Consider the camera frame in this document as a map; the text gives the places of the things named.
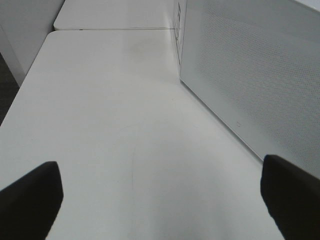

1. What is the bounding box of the white microwave door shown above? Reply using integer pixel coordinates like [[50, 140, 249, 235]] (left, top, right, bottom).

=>
[[180, 0, 320, 177]]

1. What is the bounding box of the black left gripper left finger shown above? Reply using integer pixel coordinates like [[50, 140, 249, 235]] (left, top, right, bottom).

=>
[[0, 161, 64, 240]]

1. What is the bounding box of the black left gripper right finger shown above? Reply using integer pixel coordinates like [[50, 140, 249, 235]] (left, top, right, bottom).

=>
[[260, 155, 320, 240]]

